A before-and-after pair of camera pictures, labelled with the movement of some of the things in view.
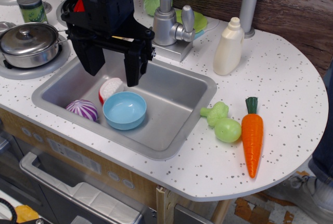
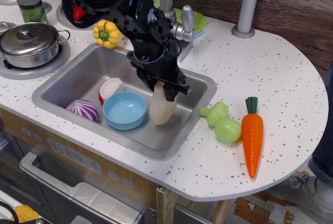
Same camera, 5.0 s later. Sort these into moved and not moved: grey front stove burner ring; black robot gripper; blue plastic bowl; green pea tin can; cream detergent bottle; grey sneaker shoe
Moved: cream detergent bottle; black robot gripper
Not moved: grey front stove burner ring; blue plastic bowl; green pea tin can; grey sneaker shoe
